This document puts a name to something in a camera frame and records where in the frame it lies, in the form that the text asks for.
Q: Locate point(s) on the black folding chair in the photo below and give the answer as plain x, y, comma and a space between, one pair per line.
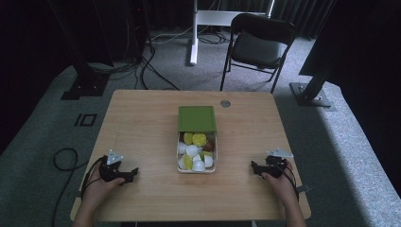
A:
259, 47

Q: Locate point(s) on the person's left hand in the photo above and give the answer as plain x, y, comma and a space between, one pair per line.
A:
100, 190

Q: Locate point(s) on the small metal bracket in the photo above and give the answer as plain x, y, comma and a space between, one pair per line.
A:
303, 189

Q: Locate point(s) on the pile of coffee capsules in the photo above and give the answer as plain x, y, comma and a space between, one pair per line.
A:
193, 151

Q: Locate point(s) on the black metal stand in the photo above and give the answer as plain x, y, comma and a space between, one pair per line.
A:
85, 75
315, 85

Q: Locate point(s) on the white desk frame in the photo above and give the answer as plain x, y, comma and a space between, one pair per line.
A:
201, 22

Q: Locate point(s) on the green box lid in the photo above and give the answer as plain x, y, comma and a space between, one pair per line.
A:
197, 118

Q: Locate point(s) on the white box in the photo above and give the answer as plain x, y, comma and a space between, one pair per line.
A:
178, 164

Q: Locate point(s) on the grey table grommet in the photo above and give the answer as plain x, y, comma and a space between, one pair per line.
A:
225, 103

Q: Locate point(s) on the brown coffee capsule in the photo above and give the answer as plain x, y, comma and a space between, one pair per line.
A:
209, 145

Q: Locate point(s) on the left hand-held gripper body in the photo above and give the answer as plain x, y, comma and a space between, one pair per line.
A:
109, 171

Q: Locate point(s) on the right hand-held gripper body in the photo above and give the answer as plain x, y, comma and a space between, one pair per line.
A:
277, 164

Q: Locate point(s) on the person's right hand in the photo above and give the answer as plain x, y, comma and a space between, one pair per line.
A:
281, 188

